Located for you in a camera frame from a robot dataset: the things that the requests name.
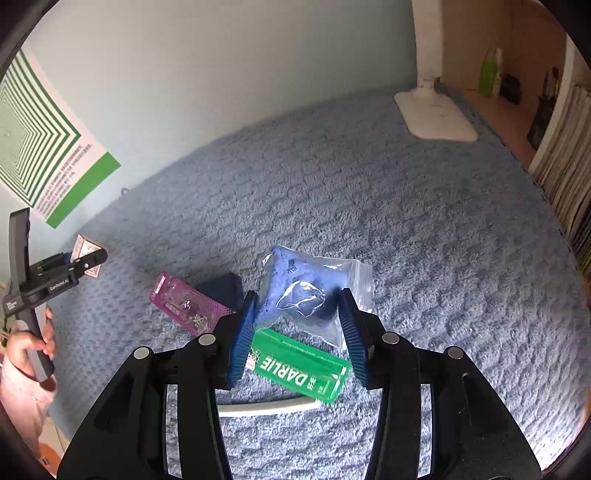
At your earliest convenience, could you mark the blue textured blanket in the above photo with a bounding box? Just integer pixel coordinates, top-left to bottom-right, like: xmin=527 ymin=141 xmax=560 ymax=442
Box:
xmin=28 ymin=85 xmax=587 ymax=480

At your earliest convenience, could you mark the green bottle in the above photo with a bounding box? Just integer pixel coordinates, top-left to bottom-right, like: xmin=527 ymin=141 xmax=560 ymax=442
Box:
xmin=478 ymin=47 xmax=504 ymax=97

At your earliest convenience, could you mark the wooden bookshelf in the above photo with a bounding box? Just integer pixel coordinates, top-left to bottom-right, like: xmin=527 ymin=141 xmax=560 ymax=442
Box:
xmin=462 ymin=0 xmax=591 ymax=278

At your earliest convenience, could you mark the green toothpaste box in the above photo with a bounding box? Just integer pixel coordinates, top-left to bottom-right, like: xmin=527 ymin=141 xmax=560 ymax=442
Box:
xmin=247 ymin=327 xmax=352 ymax=406

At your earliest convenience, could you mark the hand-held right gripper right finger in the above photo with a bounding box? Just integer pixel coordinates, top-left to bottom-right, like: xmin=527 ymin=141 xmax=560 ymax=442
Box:
xmin=337 ymin=287 xmax=541 ymax=480

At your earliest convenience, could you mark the green striped wall poster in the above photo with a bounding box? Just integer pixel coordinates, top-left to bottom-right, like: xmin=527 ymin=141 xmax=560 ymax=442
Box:
xmin=0 ymin=48 xmax=122 ymax=229

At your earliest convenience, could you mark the dark pen holder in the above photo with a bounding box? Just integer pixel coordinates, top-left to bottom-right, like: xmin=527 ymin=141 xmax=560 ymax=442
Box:
xmin=526 ymin=67 xmax=561 ymax=151

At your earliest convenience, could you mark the small black container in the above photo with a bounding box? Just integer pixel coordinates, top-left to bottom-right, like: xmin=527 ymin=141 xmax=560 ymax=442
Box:
xmin=501 ymin=74 xmax=522 ymax=103

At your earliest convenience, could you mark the white paper stick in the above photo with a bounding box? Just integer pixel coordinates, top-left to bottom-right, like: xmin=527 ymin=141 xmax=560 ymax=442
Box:
xmin=217 ymin=397 xmax=321 ymax=418

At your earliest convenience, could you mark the person's left hand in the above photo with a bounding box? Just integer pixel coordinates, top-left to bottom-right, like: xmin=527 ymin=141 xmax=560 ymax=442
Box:
xmin=6 ymin=307 xmax=57 ymax=366

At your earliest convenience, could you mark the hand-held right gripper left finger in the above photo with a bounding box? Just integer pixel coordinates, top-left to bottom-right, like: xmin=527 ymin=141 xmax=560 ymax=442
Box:
xmin=58 ymin=290 xmax=259 ymax=480

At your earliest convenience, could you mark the plastic bag with blue cloth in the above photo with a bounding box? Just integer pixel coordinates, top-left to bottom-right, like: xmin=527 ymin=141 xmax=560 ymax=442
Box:
xmin=256 ymin=246 xmax=374 ymax=347

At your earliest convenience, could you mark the small white cube box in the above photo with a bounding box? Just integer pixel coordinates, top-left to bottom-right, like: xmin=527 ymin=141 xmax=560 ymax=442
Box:
xmin=73 ymin=234 xmax=105 ymax=280

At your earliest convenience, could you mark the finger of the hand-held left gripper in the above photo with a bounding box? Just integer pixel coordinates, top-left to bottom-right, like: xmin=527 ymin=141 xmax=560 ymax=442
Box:
xmin=69 ymin=249 xmax=109 ymax=280

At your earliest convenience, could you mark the row of books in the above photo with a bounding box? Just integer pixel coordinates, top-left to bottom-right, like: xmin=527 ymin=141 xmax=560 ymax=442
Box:
xmin=531 ymin=83 xmax=591 ymax=273

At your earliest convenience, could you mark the white desk lamp base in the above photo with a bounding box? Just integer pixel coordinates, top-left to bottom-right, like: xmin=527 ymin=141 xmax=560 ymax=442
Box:
xmin=393 ymin=0 xmax=478 ymax=141

